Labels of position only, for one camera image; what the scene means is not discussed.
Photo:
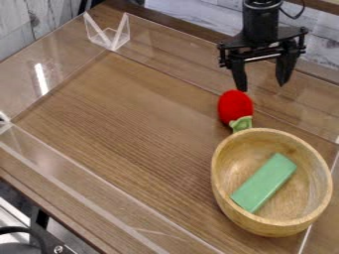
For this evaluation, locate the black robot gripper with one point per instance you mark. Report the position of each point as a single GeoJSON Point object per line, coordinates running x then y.
{"type": "Point", "coordinates": [241, 50]}

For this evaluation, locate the red plush strawberry green leaves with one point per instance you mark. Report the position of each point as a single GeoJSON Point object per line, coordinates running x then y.
{"type": "Point", "coordinates": [236, 110]}

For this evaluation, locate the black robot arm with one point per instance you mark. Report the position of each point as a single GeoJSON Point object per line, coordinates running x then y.
{"type": "Point", "coordinates": [260, 19]}

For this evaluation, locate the green rectangular block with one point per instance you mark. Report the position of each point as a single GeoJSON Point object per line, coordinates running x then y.
{"type": "Point", "coordinates": [263, 183]}

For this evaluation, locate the clear acrylic tray barrier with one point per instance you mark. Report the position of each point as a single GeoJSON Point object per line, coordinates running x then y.
{"type": "Point", "coordinates": [111, 130]}

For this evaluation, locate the light wooden bowl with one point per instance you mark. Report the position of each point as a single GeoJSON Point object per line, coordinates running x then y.
{"type": "Point", "coordinates": [299, 201]}

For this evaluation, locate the black table leg bracket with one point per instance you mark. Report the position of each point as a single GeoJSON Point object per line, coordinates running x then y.
{"type": "Point", "coordinates": [52, 244]}

